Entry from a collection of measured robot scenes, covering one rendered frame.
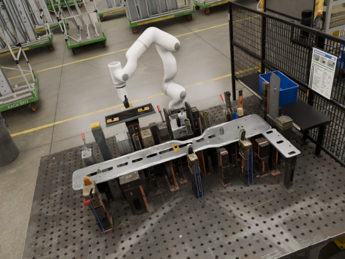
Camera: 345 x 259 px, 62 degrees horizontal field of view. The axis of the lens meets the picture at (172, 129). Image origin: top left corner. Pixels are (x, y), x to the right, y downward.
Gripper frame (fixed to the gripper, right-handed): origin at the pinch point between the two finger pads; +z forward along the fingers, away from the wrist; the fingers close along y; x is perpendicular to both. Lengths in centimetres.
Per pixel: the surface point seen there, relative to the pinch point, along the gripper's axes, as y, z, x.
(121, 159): 25.9, 23.7, -18.7
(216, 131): 41, 24, 48
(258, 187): 76, 54, 55
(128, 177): 49, 21, -21
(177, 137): 24.3, 27.5, 24.4
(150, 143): 24.2, 22.7, 3.5
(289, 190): 90, 54, 69
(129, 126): 4.3, 15.9, -3.3
